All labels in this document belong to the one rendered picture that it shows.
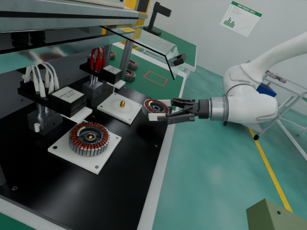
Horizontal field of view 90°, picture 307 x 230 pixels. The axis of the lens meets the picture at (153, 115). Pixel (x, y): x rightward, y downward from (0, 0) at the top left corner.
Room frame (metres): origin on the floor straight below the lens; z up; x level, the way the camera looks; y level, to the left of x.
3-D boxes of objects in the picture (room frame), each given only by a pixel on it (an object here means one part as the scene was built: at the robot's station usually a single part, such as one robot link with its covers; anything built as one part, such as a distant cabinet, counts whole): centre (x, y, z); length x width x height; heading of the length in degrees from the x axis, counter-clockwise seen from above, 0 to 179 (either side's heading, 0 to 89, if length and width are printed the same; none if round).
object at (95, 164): (0.30, 0.14, 0.78); 0.15 x 0.15 x 0.01; 0
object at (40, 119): (0.30, 0.29, 0.80); 0.07 x 0.05 x 0.06; 0
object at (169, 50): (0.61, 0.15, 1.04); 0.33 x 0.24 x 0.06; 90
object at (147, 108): (0.54, 0.00, 0.84); 0.11 x 0.11 x 0.04
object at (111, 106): (0.54, 0.14, 0.78); 0.15 x 0.15 x 0.01; 0
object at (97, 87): (0.55, 0.29, 0.80); 0.07 x 0.05 x 0.06; 0
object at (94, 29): (0.52, 0.31, 1.05); 0.06 x 0.04 x 0.04; 0
